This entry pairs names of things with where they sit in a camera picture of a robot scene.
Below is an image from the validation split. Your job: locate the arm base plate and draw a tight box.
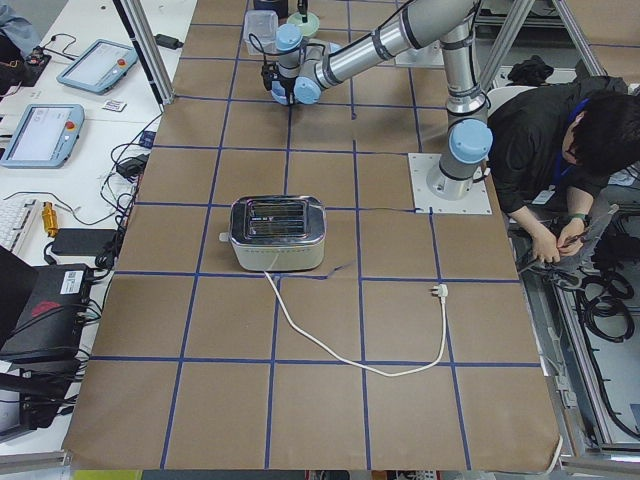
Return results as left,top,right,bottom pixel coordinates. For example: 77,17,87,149
408,153,492,215
395,42,444,69

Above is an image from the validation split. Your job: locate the cream silver toaster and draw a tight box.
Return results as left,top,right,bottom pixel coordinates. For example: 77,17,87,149
219,195,326,272

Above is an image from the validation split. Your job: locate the blue teach pendant far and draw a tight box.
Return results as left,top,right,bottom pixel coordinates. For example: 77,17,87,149
56,39,138,94

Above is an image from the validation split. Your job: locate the blue teach pendant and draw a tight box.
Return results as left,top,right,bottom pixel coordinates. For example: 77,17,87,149
56,39,138,94
1,104,85,169

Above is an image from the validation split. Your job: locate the dark blue saucepan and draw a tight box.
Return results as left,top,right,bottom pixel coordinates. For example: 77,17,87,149
253,0,288,17

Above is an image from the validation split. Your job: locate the clear plastic container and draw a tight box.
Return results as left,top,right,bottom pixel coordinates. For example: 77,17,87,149
243,10,278,55

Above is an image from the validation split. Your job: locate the green bowl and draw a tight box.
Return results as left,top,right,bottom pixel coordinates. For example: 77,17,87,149
287,12,320,38

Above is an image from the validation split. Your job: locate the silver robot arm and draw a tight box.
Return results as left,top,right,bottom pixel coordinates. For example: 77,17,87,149
261,1,493,201

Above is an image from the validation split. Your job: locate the person in black jacket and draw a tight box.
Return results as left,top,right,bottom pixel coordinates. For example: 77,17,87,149
488,76,639,271

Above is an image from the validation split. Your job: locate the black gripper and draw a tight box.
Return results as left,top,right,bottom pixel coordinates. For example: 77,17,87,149
297,0,308,23
261,62,300,106

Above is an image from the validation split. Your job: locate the white keyboard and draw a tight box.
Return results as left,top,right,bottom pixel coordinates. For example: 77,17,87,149
0,198,42,255

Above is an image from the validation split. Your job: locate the black power adapter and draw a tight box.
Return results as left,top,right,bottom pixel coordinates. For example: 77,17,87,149
51,228,116,256

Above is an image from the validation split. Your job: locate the aluminium frame post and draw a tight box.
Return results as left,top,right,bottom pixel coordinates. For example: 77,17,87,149
113,0,175,106

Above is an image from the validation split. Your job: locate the blue teach pendant near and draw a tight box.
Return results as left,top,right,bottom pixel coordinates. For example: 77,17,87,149
1,104,85,169

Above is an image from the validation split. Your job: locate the white toaster power cable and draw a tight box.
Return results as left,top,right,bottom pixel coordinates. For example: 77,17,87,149
263,269,450,378

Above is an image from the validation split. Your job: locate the blue bowl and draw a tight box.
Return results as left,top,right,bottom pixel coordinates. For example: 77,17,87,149
271,80,300,106

